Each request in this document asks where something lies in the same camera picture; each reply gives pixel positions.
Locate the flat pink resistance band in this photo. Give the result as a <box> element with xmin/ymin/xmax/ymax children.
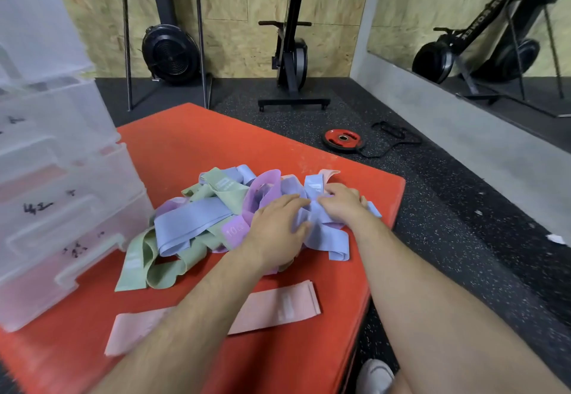
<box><xmin>104</xmin><ymin>280</ymin><xmax>322</xmax><ymax>357</ymax></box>

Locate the person's right hand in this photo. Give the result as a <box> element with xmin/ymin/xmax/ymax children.
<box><xmin>317</xmin><ymin>183</ymin><xmax>372</xmax><ymax>230</ymax></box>

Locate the light blue resistance band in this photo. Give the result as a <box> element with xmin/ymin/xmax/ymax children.
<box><xmin>280</xmin><ymin>173</ymin><xmax>383</xmax><ymax>262</ymax></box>

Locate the wall mirror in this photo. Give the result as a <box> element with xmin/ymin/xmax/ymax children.
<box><xmin>366</xmin><ymin>0</ymin><xmax>571</xmax><ymax>119</ymax></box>

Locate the red weight plate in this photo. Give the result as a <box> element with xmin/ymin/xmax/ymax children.
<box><xmin>322</xmin><ymin>128</ymin><xmax>367</xmax><ymax>154</ymax></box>

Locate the translucent plastic drawer unit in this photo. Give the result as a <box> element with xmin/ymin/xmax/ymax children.
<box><xmin>0</xmin><ymin>0</ymin><xmax>155</xmax><ymax>333</ymax></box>

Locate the black strap with handle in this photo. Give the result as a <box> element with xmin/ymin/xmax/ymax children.
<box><xmin>358</xmin><ymin>120</ymin><xmax>423</xmax><ymax>159</ymax></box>

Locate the pile of pastel resistance bands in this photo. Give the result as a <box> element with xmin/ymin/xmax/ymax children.
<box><xmin>114</xmin><ymin>164</ymin><xmax>384</xmax><ymax>293</ymax></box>

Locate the red padded gym box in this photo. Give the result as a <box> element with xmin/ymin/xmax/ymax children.
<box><xmin>0</xmin><ymin>102</ymin><xmax>407</xmax><ymax>394</ymax></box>

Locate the black fan exercise machine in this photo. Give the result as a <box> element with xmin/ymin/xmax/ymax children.
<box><xmin>122</xmin><ymin>0</ymin><xmax>213</xmax><ymax>112</ymax></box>

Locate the black upright rowing machine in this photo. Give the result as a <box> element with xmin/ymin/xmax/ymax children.
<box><xmin>257</xmin><ymin>0</ymin><xmax>332</xmax><ymax>112</ymax></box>

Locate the person's left hand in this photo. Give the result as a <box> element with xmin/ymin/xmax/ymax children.
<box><xmin>239</xmin><ymin>193</ymin><xmax>313</xmax><ymax>271</ymax></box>

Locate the person's left forearm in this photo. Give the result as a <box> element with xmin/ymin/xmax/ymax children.
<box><xmin>89</xmin><ymin>249</ymin><xmax>270</xmax><ymax>394</ymax></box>

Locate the white shoe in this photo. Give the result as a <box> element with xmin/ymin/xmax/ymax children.
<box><xmin>355</xmin><ymin>359</ymin><xmax>396</xmax><ymax>394</ymax></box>

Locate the person's right forearm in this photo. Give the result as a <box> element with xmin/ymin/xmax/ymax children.
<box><xmin>350</xmin><ymin>215</ymin><xmax>571</xmax><ymax>394</ymax></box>

